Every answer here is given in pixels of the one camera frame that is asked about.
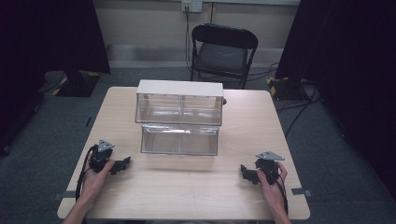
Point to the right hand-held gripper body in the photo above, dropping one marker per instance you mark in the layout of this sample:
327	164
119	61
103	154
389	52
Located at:
268	165

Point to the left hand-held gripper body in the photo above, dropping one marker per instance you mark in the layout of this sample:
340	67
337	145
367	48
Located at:
100	155

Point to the person's right hand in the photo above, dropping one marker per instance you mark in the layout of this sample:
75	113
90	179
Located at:
271	193

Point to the person's left hand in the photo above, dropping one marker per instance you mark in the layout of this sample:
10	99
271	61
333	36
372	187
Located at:
95	182

